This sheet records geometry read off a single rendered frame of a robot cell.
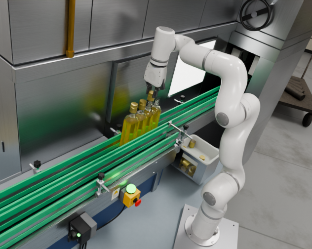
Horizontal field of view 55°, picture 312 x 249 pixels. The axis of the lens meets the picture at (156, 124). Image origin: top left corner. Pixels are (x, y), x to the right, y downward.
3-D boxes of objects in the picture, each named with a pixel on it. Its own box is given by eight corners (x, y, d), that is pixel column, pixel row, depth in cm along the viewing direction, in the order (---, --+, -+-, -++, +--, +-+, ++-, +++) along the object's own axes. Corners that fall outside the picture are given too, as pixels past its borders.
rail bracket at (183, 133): (168, 132, 177) (173, 114, 170) (190, 147, 170) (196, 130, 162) (164, 134, 175) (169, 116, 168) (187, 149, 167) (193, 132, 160)
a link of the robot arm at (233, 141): (205, 194, 141) (225, 179, 151) (227, 208, 133) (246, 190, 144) (220, 96, 116) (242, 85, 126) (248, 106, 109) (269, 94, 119)
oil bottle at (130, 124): (126, 144, 162) (132, 110, 150) (133, 149, 159) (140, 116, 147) (118, 147, 158) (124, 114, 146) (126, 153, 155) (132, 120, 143)
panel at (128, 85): (199, 81, 220) (214, 36, 201) (203, 82, 219) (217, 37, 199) (105, 120, 158) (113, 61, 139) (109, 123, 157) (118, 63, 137)
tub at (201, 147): (189, 143, 194) (193, 133, 189) (218, 163, 184) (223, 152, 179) (173, 154, 182) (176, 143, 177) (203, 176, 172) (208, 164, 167)
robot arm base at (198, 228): (220, 220, 166) (231, 200, 155) (217, 251, 152) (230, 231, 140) (187, 209, 168) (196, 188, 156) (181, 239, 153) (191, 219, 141)
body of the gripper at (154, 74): (145, 58, 139) (141, 79, 145) (162, 67, 134) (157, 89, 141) (155, 55, 144) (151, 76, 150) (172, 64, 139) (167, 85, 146)
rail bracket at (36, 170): (35, 175, 133) (34, 152, 125) (44, 184, 129) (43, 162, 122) (26, 179, 130) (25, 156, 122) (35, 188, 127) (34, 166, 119)
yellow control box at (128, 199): (128, 192, 151) (131, 183, 147) (138, 202, 148) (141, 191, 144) (118, 199, 147) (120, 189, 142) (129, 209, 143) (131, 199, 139)
